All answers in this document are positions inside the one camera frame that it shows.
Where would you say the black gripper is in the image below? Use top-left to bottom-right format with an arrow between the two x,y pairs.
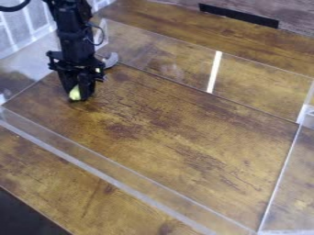
46,28 -> 109,102

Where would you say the green handled metal spoon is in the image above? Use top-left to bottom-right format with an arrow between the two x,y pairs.
68,52 -> 119,101

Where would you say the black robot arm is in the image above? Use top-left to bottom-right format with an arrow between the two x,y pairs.
46,0 -> 106,101

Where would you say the black strip on table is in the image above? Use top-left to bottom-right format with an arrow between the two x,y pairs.
199,3 -> 280,28

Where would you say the black cable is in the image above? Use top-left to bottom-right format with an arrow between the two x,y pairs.
0,0 -> 107,47

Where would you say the clear acrylic enclosure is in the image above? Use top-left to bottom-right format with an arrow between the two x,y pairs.
0,20 -> 314,235

